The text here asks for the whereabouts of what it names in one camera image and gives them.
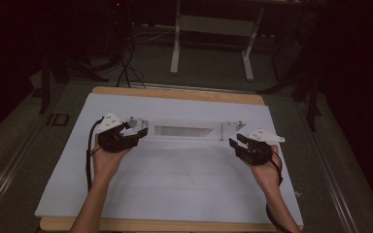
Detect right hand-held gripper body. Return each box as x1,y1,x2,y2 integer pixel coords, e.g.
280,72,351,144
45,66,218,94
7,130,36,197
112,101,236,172
238,127,287,167

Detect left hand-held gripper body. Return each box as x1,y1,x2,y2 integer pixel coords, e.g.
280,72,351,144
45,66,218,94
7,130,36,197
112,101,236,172
95,112,134,153

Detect clear acrylic photo frame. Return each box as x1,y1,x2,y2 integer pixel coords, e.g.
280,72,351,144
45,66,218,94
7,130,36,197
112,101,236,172
127,116,247,142

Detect person's right hand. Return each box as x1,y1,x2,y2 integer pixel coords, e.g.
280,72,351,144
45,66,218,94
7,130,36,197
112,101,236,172
247,145,284,192

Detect person's left hand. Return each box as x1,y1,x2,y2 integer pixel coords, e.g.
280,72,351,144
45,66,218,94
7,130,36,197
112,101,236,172
90,134,134,183

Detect wooden table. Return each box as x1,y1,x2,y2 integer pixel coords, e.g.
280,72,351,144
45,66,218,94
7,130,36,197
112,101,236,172
39,85,305,233

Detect black floor socket plate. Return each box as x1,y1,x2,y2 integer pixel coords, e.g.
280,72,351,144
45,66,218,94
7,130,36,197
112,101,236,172
46,112,71,127

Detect white table mat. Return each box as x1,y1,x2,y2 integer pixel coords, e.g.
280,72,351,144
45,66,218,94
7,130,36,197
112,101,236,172
33,92,305,227

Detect metal floor strip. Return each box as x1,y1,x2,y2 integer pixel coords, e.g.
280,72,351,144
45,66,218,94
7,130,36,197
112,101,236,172
127,82,258,95

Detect black metal stand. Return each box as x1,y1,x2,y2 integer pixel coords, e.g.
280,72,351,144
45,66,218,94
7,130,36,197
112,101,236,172
256,13,325,133
38,45,111,115

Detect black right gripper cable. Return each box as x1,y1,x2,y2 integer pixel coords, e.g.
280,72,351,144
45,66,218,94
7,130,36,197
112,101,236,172
265,150,293,233

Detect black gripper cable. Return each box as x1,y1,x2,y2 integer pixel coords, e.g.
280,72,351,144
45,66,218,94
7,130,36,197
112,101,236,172
85,117,105,193
265,150,293,233

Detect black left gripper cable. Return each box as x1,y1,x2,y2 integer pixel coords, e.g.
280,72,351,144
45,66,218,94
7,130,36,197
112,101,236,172
85,117,105,193

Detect black floor cables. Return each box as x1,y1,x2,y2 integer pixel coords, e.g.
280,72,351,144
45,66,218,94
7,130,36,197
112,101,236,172
115,40,148,89

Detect metal floor rail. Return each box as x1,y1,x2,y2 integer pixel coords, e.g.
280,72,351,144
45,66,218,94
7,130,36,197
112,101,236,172
293,96,361,233
0,124,43,224

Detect white metal desk frame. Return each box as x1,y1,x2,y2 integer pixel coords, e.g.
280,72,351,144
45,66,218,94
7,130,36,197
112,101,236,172
169,0,267,83

